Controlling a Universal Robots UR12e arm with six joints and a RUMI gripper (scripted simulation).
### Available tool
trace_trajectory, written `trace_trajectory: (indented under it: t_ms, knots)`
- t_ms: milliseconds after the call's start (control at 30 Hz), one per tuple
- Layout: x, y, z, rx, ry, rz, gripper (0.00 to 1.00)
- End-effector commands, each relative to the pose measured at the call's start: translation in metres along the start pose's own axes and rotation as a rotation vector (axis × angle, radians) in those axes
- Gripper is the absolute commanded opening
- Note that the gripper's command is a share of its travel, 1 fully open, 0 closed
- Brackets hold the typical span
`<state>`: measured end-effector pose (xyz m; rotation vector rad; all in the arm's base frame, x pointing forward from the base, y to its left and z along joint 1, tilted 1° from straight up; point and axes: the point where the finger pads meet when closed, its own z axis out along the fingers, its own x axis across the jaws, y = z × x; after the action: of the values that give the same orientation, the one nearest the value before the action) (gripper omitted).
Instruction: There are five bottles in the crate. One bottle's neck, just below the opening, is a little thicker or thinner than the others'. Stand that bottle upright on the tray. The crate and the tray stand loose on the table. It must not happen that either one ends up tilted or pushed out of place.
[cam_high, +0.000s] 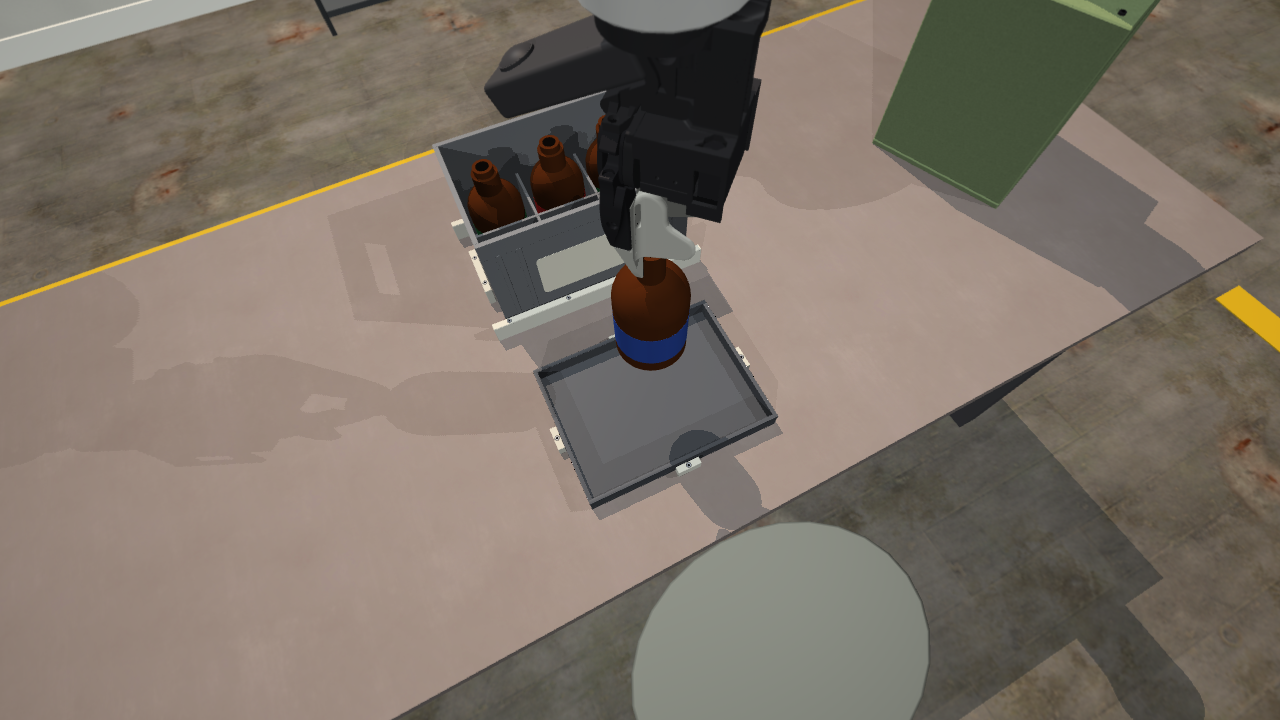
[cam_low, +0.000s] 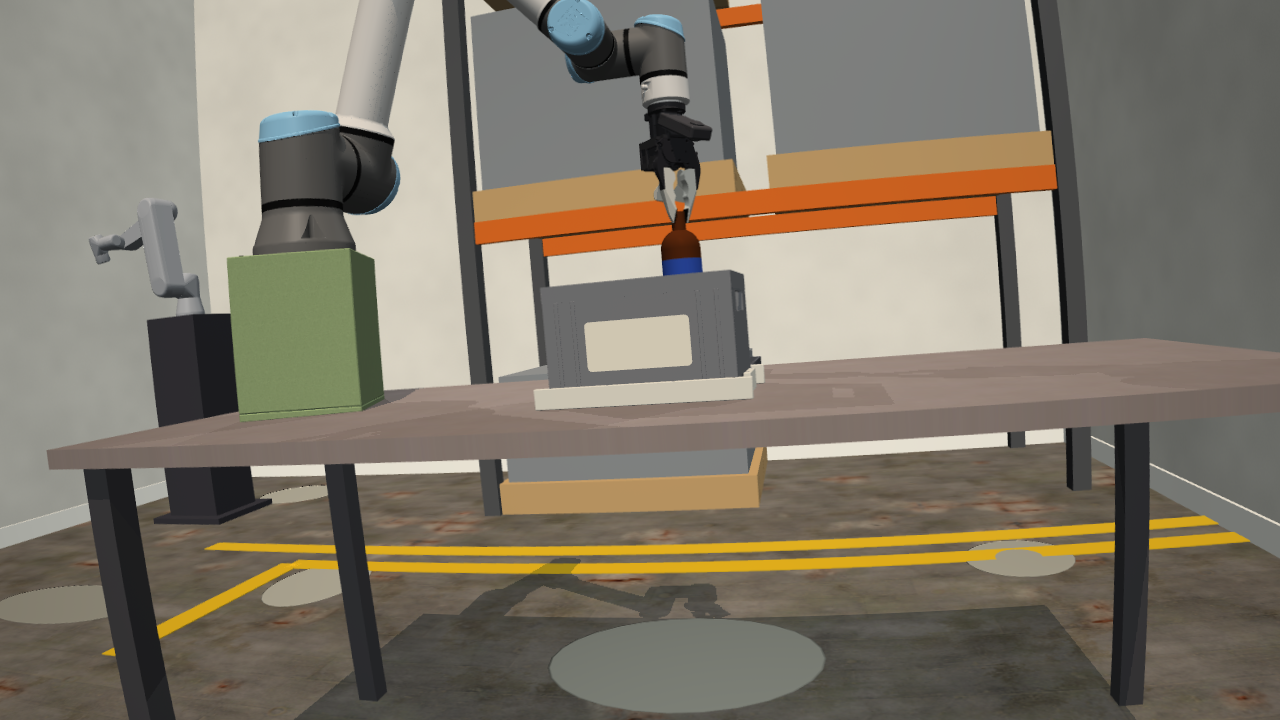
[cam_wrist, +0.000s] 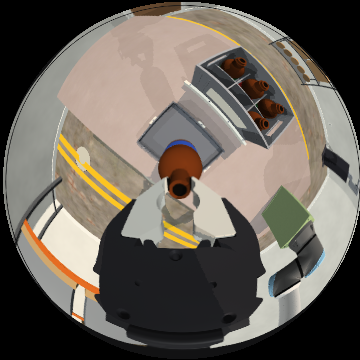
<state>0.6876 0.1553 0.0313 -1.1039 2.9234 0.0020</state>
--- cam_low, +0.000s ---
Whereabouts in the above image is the brown bottle with blue label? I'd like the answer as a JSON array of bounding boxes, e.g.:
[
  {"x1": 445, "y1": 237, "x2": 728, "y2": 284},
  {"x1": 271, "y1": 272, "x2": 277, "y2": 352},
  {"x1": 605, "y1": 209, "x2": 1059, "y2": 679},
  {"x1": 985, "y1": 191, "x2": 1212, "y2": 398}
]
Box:
[{"x1": 660, "y1": 211, "x2": 703, "y2": 275}]

